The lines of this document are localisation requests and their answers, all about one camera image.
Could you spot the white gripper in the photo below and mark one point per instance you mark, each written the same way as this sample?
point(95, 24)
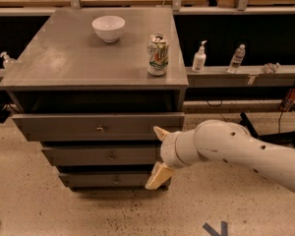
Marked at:
point(169, 149)

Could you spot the grey drawer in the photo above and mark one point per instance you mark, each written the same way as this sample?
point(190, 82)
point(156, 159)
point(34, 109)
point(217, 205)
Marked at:
point(102, 155)
point(95, 127)
point(105, 180)

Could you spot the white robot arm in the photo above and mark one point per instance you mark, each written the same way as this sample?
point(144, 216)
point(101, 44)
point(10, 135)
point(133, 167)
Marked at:
point(222, 141)

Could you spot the grey top drawer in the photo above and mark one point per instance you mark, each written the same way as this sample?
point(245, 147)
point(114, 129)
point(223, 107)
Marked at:
point(95, 127)

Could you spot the grey drawer cabinet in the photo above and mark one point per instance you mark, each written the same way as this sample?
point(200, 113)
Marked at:
point(68, 69)

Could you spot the grey bottom drawer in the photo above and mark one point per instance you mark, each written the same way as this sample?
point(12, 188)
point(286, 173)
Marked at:
point(105, 180)

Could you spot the white pump lotion bottle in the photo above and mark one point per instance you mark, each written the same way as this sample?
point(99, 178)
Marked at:
point(200, 58)

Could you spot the green white soda can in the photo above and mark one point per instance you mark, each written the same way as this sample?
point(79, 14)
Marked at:
point(157, 54)

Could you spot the clear plastic water bottle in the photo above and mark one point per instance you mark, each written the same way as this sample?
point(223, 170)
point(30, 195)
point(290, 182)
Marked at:
point(237, 59)

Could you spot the black stand base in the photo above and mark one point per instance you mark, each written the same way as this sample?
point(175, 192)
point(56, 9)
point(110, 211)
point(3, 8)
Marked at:
point(283, 139)

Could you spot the white ceramic bowl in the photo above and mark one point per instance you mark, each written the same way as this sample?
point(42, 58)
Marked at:
point(109, 28)

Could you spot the crumpled plastic wrapper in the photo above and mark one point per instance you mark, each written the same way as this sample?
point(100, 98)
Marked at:
point(271, 68)

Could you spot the orange power strip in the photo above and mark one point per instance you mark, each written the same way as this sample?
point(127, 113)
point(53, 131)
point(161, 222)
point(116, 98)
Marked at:
point(288, 102)

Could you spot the clear pump sanitizer bottle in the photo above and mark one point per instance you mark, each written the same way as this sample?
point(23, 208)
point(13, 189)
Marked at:
point(8, 62)

